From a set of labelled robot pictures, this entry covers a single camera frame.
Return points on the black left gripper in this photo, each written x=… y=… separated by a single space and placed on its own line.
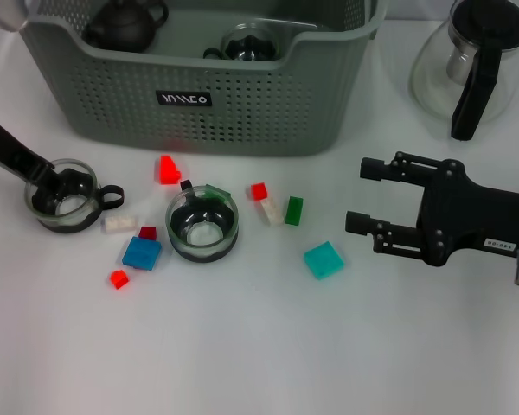
x=8 y=147

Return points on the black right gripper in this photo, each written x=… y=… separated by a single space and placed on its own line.
x=471 y=216

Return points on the glass teacup black sleeve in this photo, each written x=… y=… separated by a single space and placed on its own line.
x=69 y=225
x=251 y=45
x=199 y=255

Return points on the dark red toy brick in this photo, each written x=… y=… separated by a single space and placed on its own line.
x=148 y=232

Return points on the blue toy brick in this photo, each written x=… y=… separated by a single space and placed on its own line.
x=142 y=255

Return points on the grey perforated storage bin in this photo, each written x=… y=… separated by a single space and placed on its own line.
x=242 y=121

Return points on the green toy brick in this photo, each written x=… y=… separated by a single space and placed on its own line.
x=214 y=190
x=294 y=210

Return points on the teal flat toy brick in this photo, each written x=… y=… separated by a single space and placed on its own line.
x=324 y=260

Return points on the white toy brick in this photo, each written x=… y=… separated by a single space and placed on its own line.
x=121 y=223
x=272 y=212

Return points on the small red toy brick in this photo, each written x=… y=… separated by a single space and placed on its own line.
x=119 y=279
x=259 y=191

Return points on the red sloped toy brick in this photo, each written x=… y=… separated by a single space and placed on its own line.
x=168 y=170

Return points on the dark clay teapot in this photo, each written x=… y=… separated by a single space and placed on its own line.
x=121 y=30

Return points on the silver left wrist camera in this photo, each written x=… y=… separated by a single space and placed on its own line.
x=4 y=13

